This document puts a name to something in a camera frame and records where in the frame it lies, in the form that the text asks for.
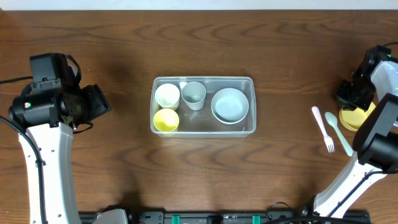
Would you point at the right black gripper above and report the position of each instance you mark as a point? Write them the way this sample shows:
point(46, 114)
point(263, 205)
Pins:
point(352, 98)

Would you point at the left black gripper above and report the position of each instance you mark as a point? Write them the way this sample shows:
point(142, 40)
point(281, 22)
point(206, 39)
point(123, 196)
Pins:
point(97, 100)

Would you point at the yellow plastic bowl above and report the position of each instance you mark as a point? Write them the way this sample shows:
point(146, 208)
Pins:
point(352, 120)

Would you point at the light green plastic spoon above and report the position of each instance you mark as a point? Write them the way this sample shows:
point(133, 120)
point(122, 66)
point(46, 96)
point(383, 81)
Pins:
point(332, 121)

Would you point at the pink plastic fork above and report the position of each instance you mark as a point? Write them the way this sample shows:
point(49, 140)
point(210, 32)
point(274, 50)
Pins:
point(327, 139)

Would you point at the yellow plastic cup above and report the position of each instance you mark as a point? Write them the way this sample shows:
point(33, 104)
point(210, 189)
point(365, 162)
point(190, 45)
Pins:
point(166, 120)

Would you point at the white plastic cup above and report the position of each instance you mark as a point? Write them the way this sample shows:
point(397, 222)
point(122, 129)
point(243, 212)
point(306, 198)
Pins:
point(168, 96)

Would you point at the grey plastic cup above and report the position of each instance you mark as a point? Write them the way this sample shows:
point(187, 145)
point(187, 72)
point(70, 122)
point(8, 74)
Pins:
point(193, 94)

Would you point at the white plastic bowl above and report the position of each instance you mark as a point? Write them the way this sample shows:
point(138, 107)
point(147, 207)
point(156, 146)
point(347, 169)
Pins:
point(229, 112)

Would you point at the grey plastic bowl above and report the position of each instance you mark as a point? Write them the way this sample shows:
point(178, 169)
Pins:
point(230, 95)

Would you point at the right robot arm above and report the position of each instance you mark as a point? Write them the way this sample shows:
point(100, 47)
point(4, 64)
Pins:
point(373, 153)

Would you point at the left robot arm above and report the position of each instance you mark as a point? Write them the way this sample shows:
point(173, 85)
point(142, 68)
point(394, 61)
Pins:
point(46, 116)

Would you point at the clear plastic container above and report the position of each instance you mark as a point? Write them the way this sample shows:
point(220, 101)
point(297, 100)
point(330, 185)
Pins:
point(202, 123)

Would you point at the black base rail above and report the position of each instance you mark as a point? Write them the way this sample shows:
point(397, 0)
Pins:
point(119, 214)

